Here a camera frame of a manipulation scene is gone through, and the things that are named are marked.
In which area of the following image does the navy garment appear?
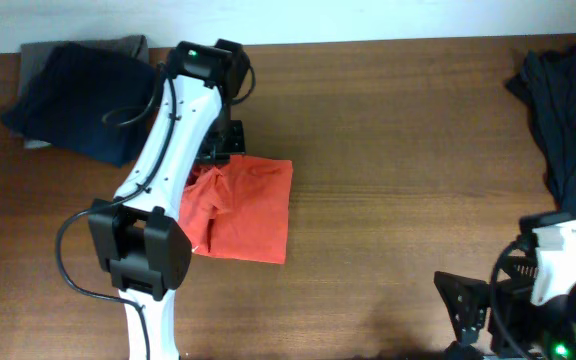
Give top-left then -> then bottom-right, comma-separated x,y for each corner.
1,41 -> 162,168

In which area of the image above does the black crumpled garment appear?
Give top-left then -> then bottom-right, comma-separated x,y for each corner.
506,45 -> 576,217

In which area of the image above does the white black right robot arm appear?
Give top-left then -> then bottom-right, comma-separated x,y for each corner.
434,256 -> 576,359

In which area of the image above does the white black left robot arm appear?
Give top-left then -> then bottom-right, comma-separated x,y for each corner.
88,39 -> 255,359

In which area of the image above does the grey garment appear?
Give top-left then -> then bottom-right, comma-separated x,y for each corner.
9,34 -> 150,150

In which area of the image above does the red soccer t-shirt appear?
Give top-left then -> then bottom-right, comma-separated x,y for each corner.
179,155 -> 293,264

